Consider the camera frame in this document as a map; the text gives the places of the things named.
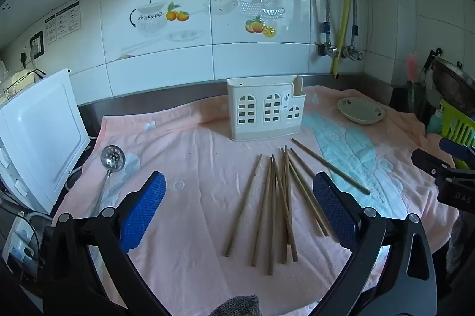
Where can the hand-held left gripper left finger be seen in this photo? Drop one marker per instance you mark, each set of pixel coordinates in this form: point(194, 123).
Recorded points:
point(144, 212)

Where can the metal angle valve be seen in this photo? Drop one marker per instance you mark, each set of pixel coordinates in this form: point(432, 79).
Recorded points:
point(326, 49)
point(352, 53)

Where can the person's left hand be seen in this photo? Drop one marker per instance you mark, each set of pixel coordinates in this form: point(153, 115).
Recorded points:
point(235, 306)

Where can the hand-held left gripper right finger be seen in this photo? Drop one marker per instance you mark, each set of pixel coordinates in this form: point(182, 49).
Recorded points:
point(334, 212)

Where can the pink bottle brush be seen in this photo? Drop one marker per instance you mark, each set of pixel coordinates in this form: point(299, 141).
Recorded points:
point(412, 66)

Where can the metal slotted ladle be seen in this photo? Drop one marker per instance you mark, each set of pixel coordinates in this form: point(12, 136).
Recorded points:
point(113, 156)

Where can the black and white wall label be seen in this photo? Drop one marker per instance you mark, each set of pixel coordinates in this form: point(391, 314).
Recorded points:
point(63, 22)

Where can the white microwave oven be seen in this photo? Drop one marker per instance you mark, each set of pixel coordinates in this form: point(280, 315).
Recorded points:
point(40, 134)

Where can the metal wok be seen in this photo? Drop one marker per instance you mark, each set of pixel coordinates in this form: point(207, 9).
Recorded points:
point(451, 82)

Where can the white plastic utensil holder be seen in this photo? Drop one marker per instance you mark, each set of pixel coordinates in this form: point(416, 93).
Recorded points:
point(259, 132)

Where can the pile of wooden chopsticks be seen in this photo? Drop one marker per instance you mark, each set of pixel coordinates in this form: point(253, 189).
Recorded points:
point(274, 212)

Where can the white power strip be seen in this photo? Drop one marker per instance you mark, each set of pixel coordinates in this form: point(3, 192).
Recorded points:
point(18, 240)

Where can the flower print ceramic dish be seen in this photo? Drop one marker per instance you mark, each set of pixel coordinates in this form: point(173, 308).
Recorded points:
point(360, 111)

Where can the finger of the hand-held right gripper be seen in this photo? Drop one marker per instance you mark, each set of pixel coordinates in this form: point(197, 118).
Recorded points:
point(430, 162)
point(456, 148)

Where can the black wall socket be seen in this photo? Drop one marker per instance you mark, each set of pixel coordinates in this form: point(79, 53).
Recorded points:
point(37, 43)

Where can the pink printed towel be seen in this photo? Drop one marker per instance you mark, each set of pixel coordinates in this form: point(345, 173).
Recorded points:
point(193, 167)

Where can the green plastic rack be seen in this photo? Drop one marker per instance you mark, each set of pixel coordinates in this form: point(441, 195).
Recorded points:
point(458, 123)

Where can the teal plastic bottle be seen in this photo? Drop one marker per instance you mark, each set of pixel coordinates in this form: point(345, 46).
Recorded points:
point(434, 121)

